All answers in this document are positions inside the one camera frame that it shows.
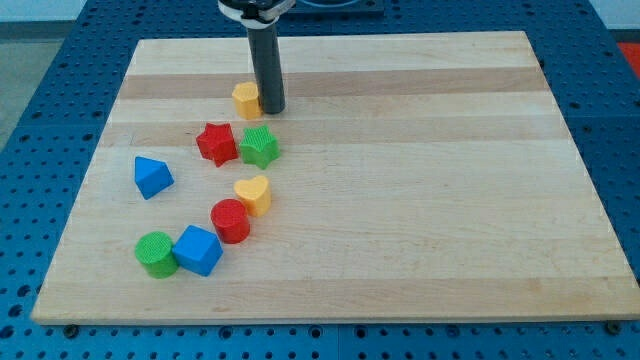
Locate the yellow pentagon block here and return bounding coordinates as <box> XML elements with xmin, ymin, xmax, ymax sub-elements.
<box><xmin>232</xmin><ymin>82</ymin><xmax>262</xmax><ymax>120</ymax></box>

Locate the yellow heart block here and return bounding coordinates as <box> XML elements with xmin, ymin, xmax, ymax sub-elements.
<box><xmin>233</xmin><ymin>175</ymin><xmax>272</xmax><ymax>217</ymax></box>

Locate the green cylinder block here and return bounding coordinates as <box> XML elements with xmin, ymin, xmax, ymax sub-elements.
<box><xmin>134</xmin><ymin>231</ymin><xmax>179</xmax><ymax>279</ymax></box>

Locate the red star block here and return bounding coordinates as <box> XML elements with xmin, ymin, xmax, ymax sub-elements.
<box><xmin>196</xmin><ymin>123</ymin><xmax>239</xmax><ymax>167</ymax></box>

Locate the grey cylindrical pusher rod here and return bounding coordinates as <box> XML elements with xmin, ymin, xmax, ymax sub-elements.
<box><xmin>247</xmin><ymin>23</ymin><xmax>286</xmax><ymax>114</ymax></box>

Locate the blue triangular prism block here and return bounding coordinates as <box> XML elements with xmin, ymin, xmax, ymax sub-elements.
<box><xmin>134</xmin><ymin>156</ymin><xmax>174</xmax><ymax>200</ymax></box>

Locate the green star block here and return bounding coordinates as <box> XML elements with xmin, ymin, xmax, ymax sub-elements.
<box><xmin>239</xmin><ymin>125</ymin><xmax>280</xmax><ymax>170</ymax></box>

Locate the red cylinder block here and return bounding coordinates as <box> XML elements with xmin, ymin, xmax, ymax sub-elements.
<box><xmin>210</xmin><ymin>199</ymin><xmax>250</xmax><ymax>244</ymax></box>

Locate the blue cube block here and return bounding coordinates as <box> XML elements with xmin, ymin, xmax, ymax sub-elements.
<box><xmin>172</xmin><ymin>225</ymin><xmax>224</xmax><ymax>277</ymax></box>

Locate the light wooden board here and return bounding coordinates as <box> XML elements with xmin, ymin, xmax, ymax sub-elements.
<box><xmin>32</xmin><ymin>31</ymin><xmax>639</xmax><ymax>325</ymax></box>

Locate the white robot tool flange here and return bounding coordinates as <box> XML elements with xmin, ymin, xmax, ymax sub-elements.
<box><xmin>218</xmin><ymin>0</ymin><xmax>296</xmax><ymax>27</ymax></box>

